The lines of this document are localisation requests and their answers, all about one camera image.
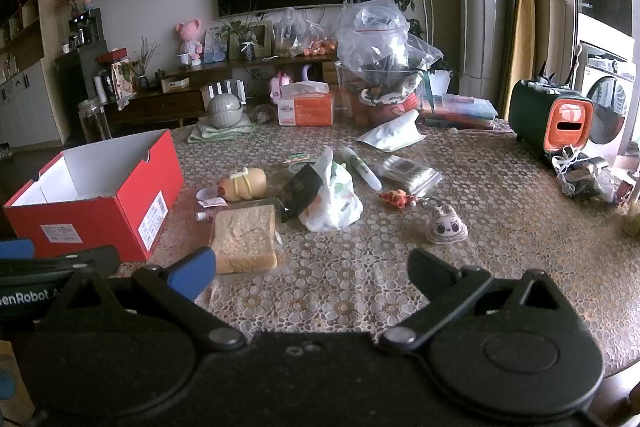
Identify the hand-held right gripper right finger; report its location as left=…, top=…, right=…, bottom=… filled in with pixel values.
left=379, top=248, right=576, bottom=352

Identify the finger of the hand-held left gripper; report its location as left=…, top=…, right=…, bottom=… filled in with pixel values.
left=0, top=239, right=35, bottom=261
left=0, top=246, right=121, bottom=280

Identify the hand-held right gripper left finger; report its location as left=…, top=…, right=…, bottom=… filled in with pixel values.
left=47, top=247, right=247, bottom=352

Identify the grey plush face toy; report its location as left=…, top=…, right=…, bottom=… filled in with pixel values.
left=425, top=204, right=469, bottom=245

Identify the red cardboard shoe box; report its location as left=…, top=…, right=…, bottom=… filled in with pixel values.
left=2, top=129, right=186, bottom=263

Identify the small pink white packet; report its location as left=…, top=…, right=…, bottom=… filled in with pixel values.
left=196, top=202, right=228, bottom=223

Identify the small orange toy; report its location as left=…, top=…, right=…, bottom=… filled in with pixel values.
left=378, top=188, right=417, bottom=208

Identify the clear packet stack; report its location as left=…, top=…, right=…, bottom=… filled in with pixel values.
left=376, top=155, right=443, bottom=198

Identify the tan plush toy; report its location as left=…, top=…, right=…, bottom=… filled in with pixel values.
left=217, top=167, right=267, bottom=204

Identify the white plastic shopping bag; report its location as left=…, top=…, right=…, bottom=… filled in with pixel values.
left=298, top=147, right=364, bottom=233

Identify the white green marker pen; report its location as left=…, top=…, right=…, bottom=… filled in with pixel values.
left=341, top=147, right=382, bottom=192

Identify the black packet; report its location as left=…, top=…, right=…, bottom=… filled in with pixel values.
left=277, top=164, right=325, bottom=223

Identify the small green orange packet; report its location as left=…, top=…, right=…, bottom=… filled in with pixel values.
left=282, top=152, right=321, bottom=172

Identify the white paper bag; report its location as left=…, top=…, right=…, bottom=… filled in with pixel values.
left=356, top=109, right=428, bottom=152

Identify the green folded cloth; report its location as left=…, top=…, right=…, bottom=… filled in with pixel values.
left=187, top=117, right=256, bottom=144

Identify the tall glass jar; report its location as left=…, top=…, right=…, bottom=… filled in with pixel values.
left=77, top=98, right=112, bottom=142

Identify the white shelf cabinet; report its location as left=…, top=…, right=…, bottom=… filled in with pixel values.
left=0, top=0, right=63, bottom=152

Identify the stack of coloured folders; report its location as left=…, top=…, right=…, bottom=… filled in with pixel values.
left=420, top=93, right=500, bottom=130

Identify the grey round bowl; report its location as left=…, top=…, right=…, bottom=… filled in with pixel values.
left=206, top=93, right=244, bottom=129

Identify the orange brown fabric bag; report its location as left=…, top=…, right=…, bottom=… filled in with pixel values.
left=350, top=72, right=426, bottom=128

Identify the wooden television cabinet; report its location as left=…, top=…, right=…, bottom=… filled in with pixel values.
left=102, top=52, right=346, bottom=128

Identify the dark small fridge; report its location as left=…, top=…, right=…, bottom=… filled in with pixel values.
left=54, top=42, right=118, bottom=142

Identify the green orange appliance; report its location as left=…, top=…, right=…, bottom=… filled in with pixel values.
left=508, top=79, right=594, bottom=165

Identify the white planter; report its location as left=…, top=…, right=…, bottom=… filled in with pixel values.
left=427, top=69, right=453, bottom=95

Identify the printed snack bag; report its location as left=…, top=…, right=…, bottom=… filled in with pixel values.
left=111, top=61, right=133, bottom=100

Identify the white router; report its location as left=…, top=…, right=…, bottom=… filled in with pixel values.
left=201, top=79, right=247, bottom=104

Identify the dark vase with twigs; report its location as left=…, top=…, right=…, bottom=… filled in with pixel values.
left=132, top=37, right=161, bottom=90

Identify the orange white tissue box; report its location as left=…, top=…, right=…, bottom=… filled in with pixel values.
left=276, top=82, right=336, bottom=128

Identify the pink toy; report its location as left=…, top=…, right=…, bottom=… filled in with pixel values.
left=269, top=74, right=293, bottom=102

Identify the small potted plant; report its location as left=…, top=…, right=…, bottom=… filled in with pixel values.
left=220, top=4, right=273, bottom=62

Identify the blue printed card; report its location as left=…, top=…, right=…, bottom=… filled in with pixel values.
left=205, top=27, right=231, bottom=64

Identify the black coffee machine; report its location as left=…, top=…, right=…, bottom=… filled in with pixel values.
left=67, top=8, right=103, bottom=48

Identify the pink plush doll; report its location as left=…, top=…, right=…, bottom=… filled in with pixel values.
left=175, top=19, right=205, bottom=66

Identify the pile of clear plastic bags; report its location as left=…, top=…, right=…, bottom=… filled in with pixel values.
left=335, top=0, right=445, bottom=80

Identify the plastic bag of oranges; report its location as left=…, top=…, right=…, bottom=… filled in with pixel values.
left=300, top=19, right=341, bottom=58

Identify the dried flower vase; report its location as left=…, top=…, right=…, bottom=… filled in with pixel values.
left=55, top=0, right=83, bottom=20

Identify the white washing machine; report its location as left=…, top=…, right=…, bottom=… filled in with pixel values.
left=575, top=39, right=640, bottom=168

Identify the clear plastic food bag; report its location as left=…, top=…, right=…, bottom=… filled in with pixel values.
left=272, top=7, right=306, bottom=58

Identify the white standing air conditioner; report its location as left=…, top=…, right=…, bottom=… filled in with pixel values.
left=456, top=0, right=516, bottom=100

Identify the clear bag of cables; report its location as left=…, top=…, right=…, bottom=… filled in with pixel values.
left=552, top=147, right=621, bottom=205

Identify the wooden picture frame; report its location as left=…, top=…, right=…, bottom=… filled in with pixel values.
left=229, top=21, right=273, bottom=60

